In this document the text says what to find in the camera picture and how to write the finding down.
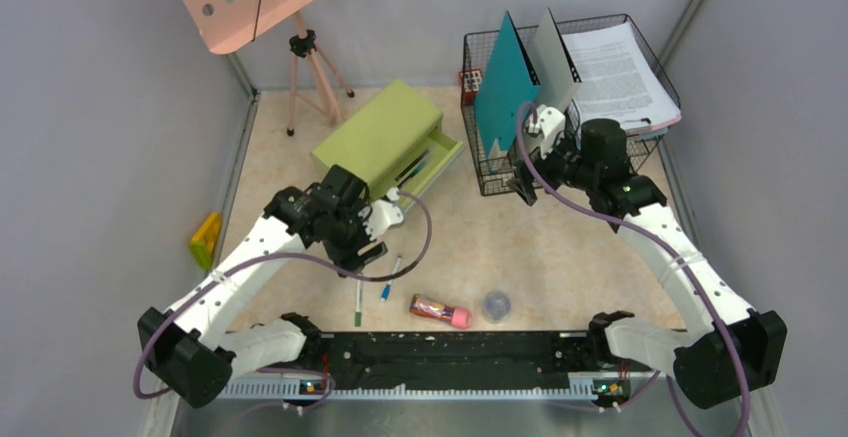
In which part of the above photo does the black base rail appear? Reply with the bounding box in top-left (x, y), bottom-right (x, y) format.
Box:
top-left (264, 329), bottom-right (654, 396)

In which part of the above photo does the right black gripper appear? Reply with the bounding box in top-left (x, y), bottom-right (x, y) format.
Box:
top-left (508, 130), bottom-right (599, 205)

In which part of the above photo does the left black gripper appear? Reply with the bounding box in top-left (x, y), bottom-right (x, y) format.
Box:
top-left (322, 197), bottom-right (388, 277)

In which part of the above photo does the grey white folder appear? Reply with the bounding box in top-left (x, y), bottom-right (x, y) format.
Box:
top-left (528, 8), bottom-right (582, 112)

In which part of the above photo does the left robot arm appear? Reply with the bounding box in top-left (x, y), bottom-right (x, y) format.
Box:
top-left (132, 165), bottom-right (404, 408)

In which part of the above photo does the black pen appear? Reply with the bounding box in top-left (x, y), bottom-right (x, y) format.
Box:
top-left (395, 149), bottom-right (430, 183)

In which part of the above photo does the teal folder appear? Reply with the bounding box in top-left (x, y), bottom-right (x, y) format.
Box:
top-left (474, 11), bottom-right (540, 159)

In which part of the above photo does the printed paper clipboard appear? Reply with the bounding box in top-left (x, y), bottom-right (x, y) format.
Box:
top-left (562, 24), bottom-right (682, 135)

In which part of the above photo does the pink capped pencil tube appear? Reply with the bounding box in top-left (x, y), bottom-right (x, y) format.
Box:
top-left (409, 293), bottom-right (472, 329)

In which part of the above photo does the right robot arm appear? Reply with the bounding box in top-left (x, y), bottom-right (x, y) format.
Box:
top-left (511, 115), bottom-right (788, 409)

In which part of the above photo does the black wire desk organizer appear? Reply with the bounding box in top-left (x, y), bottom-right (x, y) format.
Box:
top-left (460, 13), bottom-right (680, 196)

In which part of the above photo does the green capped marker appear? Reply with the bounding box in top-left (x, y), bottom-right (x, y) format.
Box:
top-left (354, 281), bottom-right (364, 327)

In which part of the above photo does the green rectangular box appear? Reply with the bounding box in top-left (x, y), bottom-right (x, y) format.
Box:
top-left (311, 79), bottom-right (465, 200)

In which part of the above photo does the clear round container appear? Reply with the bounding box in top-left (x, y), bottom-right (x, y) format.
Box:
top-left (482, 290), bottom-right (512, 323)

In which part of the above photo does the light blue clipboard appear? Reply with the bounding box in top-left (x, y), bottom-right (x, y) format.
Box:
top-left (636, 127), bottom-right (669, 140)

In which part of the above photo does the blue capped marker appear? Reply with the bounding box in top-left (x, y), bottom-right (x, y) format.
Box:
top-left (380, 254), bottom-right (403, 302)

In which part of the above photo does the yellow green block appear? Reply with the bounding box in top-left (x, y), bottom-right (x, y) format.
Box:
top-left (189, 212), bottom-right (222, 270)

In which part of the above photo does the red calculator cube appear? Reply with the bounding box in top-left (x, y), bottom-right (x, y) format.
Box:
top-left (458, 69), bottom-right (483, 106)

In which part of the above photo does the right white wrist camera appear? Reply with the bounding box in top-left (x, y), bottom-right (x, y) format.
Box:
top-left (523, 105), bottom-right (566, 159)

